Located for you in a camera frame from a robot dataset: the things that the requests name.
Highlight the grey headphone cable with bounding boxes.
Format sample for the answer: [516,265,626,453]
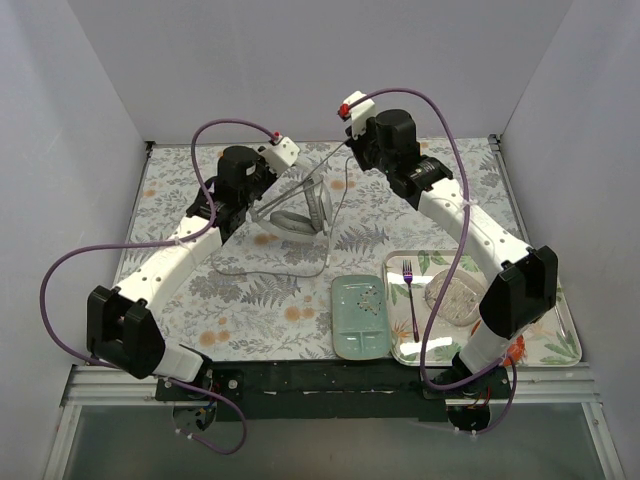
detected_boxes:
[209,140,352,279]

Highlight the white grey headphones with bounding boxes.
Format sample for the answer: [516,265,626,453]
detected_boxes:
[249,176,332,243]

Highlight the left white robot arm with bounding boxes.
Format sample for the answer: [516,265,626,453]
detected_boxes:
[87,138,300,400]

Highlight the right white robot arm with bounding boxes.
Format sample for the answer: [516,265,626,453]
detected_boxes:
[338,105,558,398]

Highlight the floral patterned table mat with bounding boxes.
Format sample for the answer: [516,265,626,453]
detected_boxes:
[130,138,520,361]

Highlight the purple iridescent fork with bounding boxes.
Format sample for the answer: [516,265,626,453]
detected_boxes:
[402,260,420,342]

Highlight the floral serving tray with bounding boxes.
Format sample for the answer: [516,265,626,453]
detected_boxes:
[382,250,582,367]

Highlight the clear glass oval dish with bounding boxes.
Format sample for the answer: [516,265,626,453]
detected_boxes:
[424,270,486,327]

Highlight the light green divided plate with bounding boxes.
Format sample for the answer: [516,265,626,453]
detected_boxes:
[331,275,391,361]

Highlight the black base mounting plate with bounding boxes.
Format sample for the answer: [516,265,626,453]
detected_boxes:
[154,357,514,421]

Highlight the silver spoon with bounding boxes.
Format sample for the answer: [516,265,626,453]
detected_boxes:
[554,306,568,339]

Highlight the red small plate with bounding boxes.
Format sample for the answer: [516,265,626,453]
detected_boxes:
[508,335,526,362]

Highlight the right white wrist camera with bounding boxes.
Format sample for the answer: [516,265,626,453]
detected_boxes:
[337,90,376,140]

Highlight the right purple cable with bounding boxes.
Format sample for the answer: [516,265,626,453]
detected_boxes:
[364,88,519,437]

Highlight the purple cable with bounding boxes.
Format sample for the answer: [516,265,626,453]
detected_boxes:
[39,118,249,455]
[364,88,519,437]

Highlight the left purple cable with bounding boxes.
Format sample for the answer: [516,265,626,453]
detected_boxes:
[39,118,249,455]

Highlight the aluminium frame rail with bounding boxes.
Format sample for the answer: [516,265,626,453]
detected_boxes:
[45,360,629,479]

